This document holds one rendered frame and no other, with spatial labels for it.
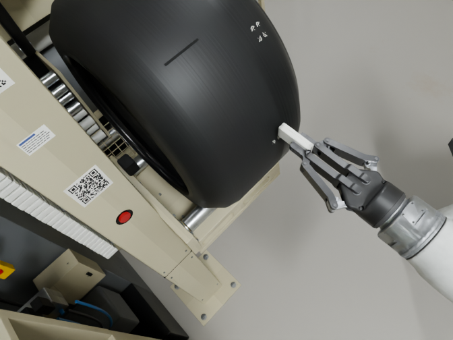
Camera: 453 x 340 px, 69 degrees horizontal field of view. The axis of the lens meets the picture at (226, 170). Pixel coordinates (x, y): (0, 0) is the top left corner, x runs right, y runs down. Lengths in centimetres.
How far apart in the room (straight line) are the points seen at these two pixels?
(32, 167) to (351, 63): 226
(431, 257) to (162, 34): 52
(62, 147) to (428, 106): 214
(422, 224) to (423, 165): 159
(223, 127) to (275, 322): 132
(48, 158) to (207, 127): 27
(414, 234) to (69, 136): 57
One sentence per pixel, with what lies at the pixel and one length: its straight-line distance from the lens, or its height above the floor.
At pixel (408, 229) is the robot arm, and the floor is 124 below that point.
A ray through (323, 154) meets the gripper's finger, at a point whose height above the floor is 124.
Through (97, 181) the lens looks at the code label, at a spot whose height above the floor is 122.
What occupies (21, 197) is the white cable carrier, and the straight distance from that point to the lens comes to 67.
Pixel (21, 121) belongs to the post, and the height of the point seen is 142.
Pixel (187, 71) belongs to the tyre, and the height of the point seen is 140.
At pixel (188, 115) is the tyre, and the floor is 135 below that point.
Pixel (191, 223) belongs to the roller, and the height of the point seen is 92.
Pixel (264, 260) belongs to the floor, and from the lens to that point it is 181.
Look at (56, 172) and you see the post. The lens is 65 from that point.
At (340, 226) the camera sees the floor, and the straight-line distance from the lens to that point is 188.
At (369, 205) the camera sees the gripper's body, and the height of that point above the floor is 124.
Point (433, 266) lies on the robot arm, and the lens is 58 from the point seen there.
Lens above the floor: 175
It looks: 58 degrees down
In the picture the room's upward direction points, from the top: 19 degrees counter-clockwise
